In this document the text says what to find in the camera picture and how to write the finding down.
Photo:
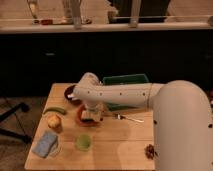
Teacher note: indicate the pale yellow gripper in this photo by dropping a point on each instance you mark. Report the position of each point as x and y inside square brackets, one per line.
[97, 109]

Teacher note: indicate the orange red bowl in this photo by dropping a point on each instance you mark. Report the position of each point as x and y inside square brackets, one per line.
[87, 123]

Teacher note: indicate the yellow apple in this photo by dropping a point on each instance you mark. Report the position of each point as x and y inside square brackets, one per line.
[54, 121]

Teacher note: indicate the blue sponge cloth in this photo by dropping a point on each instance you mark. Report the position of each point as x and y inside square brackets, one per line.
[44, 144]

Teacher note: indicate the dark brown bowl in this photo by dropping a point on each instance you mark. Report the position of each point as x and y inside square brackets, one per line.
[68, 94]

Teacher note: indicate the silver fork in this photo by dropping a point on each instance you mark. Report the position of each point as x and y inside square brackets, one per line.
[120, 117]

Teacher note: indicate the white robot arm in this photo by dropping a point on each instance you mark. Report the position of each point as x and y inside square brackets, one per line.
[182, 116]

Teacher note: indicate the green plastic cup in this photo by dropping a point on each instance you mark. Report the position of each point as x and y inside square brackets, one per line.
[83, 142]

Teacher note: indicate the green plastic tray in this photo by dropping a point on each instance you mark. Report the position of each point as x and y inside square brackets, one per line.
[123, 79]

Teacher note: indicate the wooden table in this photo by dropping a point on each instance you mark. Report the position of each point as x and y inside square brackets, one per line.
[115, 144]

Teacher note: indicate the bunch of red grapes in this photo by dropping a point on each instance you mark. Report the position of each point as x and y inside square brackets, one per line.
[149, 151]

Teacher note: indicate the black chair base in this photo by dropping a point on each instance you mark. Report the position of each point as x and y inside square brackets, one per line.
[11, 126]

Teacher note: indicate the small red dish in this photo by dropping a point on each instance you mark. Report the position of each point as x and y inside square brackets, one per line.
[47, 22]

